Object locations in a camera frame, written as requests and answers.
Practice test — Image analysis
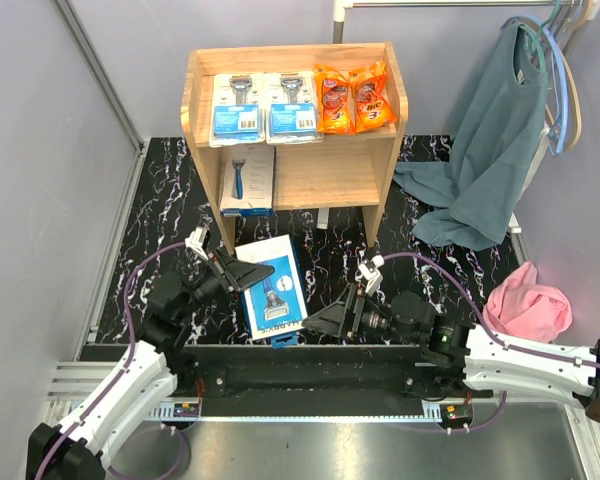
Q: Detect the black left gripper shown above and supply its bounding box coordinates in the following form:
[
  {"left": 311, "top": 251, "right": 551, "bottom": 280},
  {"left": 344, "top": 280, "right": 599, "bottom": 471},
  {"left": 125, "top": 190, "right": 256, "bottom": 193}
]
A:
[{"left": 175, "top": 247, "right": 274, "bottom": 320}]

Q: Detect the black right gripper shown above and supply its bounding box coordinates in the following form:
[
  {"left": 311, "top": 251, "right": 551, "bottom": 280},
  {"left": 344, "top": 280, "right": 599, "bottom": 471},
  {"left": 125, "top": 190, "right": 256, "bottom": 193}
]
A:
[{"left": 303, "top": 282, "right": 419, "bottom": 346}]

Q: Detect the blue Harry's razor box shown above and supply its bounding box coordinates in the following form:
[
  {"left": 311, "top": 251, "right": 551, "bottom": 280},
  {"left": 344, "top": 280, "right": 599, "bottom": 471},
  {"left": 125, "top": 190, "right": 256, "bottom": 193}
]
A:
[{"left": 236, "top": 235, "right": 307, "bottom": 345}]

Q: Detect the white Harry's razor box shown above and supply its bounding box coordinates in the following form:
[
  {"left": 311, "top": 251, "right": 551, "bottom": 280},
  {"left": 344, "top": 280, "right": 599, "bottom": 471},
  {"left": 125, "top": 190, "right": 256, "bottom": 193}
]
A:
[{"left": 220, "top": 144, "right": 276, "bottom": 217}]

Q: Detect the Gillette razor blister pack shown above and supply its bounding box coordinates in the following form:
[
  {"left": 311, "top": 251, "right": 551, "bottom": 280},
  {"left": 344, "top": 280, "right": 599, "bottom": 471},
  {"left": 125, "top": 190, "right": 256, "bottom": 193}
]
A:
[{"left": 209, "top": 72, "right": 265, "bottom": 148}]

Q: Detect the orange razor pack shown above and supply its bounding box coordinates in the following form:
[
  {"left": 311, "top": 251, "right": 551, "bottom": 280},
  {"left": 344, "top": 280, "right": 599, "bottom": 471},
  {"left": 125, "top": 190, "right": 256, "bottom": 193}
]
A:
[
  {"left": 314, "top": 64, "right": 355, "bottom": 134},
  {"left": 349, "top": 61, "right": 397, "bottom": 133}
]

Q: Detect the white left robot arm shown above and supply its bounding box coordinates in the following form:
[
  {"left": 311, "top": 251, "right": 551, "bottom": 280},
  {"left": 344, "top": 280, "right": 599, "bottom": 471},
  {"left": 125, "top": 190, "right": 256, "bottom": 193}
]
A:
[{"left": 25, "top": 249, "right": 275, "bottom": 479}]

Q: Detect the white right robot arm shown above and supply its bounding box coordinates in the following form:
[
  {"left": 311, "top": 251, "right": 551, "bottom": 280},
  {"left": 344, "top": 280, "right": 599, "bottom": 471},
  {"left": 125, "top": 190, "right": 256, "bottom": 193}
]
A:
[{"left": 303, "top": 285, "right": 600, "bottom": 423}]

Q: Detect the wooden two-tier shelf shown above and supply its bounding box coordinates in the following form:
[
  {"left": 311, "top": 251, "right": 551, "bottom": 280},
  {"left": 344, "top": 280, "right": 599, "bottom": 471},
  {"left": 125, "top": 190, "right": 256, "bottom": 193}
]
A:
[{"left": 181, "top": 41, "right": 408, "bottom": 249}]

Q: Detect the small white bottle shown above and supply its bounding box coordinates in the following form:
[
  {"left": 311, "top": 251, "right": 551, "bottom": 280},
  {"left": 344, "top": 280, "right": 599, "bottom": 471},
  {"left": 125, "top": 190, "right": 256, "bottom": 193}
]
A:
[{"left": 316, "top": 207, "right": 329, "bottom": 230}]

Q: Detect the pink cloth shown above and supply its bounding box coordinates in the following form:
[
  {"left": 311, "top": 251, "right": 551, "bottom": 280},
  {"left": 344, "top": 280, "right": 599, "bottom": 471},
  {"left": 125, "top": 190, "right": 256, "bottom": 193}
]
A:
[{"left": 482, "top": 261, "right": 573, "bottom": 343}]

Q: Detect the teal blue t-shirt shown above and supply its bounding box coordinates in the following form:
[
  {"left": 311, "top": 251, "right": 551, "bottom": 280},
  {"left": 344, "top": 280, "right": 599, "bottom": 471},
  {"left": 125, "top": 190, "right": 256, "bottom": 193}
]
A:
[{"left": 393, "top": 22, "right": 548, "bottom": 251}]

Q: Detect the metal clothes rack bar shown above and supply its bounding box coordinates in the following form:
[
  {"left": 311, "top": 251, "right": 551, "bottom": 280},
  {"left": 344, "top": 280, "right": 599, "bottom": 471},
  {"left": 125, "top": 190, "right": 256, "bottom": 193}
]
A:
[{"left": 332, "top": 0, "right": 570, "bottom": 44}]

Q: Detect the blue plastic hanger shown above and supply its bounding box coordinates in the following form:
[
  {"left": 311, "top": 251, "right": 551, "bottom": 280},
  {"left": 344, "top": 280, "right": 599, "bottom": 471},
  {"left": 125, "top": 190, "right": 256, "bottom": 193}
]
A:
[{"left": 502, "top": 15, "right": 582, "bottom": 157}]

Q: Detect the green plastic hanger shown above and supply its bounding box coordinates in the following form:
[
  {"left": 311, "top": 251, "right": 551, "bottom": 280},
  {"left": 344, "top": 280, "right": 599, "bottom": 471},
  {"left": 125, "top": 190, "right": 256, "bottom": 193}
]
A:
[{"left": 518, "top": 0, "right": 566, "bottom": 78}]

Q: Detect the beige wooden hanger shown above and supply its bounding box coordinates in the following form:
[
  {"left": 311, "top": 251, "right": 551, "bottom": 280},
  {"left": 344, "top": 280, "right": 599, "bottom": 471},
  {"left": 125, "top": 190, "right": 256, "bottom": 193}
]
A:
[{"left": 549, "top": 0, "right": 600, "bottom": 152}]

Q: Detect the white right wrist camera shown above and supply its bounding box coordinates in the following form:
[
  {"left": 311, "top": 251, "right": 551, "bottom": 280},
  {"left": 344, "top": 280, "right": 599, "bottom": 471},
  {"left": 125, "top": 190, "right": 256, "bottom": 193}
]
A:
[{"left": 355, "top": 255, "right": 384, "bottom": 296}]

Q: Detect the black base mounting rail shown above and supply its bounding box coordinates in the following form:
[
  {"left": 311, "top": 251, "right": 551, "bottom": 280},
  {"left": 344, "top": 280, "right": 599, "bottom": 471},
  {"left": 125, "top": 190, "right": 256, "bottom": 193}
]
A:
[{"left": 173, "top": 345, "right": 469, "bottom": 419}]

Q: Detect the aluminium corner frame profile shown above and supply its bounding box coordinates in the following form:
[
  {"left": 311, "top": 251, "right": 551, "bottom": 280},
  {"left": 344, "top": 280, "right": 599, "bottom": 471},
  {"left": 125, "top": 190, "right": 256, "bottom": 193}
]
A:
[{"left": 51, "top": 0, "right": 144, "bottom": 152}]

